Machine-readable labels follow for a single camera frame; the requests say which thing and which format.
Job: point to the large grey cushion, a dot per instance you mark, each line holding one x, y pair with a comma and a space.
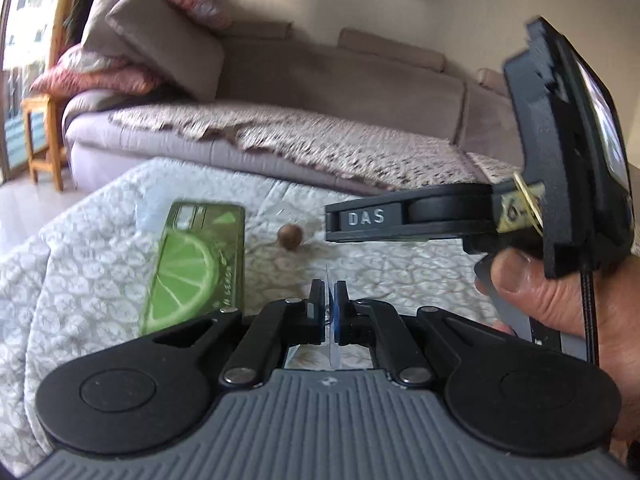
170, 45

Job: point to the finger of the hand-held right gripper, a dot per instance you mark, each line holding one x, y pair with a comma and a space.
425, 215

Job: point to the small patterned sofa cover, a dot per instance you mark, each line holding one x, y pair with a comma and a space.
495, 167

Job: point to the clear phone case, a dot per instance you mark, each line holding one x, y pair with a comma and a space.
333, 356

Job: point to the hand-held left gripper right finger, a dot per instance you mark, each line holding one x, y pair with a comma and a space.
342, 312

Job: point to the pale cushion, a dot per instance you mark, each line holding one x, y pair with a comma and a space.
85, 57

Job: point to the large patterned sofa cover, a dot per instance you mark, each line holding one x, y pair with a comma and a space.
310, 135

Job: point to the brown round nut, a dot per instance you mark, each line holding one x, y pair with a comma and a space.
289, 237

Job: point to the grey sofa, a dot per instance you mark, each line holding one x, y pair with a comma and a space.
300, 75

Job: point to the glass sliding door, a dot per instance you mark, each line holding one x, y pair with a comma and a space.
25, 35

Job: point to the wooden stool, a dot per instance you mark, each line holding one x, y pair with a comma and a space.
37, 130

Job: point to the dark hanging clothes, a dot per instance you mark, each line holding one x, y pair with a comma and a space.
80, 15

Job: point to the person's right hand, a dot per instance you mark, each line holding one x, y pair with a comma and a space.
565, 310

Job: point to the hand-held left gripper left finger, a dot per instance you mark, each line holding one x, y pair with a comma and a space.
317, 310

